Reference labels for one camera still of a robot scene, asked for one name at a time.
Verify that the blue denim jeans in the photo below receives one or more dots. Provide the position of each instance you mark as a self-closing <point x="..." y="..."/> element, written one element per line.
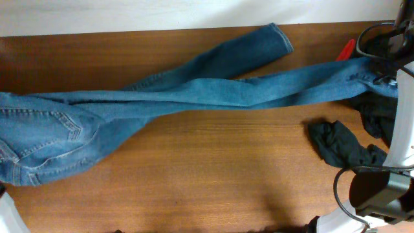
<point x="46" y="137"/>

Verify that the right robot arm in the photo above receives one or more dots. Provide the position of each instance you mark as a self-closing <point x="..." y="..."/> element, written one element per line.
<point x="383" y="194"/>

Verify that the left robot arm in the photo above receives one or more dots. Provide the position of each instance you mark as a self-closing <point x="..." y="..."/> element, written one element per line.
<point x="11" y="221"/>

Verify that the dark grey cloth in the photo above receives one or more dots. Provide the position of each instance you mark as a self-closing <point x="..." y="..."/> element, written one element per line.
<point x="339" y="147"/>

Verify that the black garment with red trim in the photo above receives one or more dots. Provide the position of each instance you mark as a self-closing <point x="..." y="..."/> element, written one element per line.
<point x="378" y="112"/>

